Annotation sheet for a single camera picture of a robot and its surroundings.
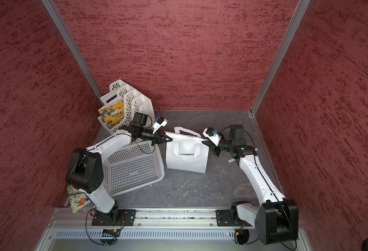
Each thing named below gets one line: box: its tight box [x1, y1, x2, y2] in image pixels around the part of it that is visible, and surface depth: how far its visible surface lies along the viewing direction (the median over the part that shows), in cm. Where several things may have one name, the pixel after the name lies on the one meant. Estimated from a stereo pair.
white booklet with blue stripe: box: [99, 91, 124, 107], surface depth 97 cm
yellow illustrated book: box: [97, 100, 125, 129], surface depth 99 cm
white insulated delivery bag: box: [164, 126, 210, 175], surface depth 79 cm
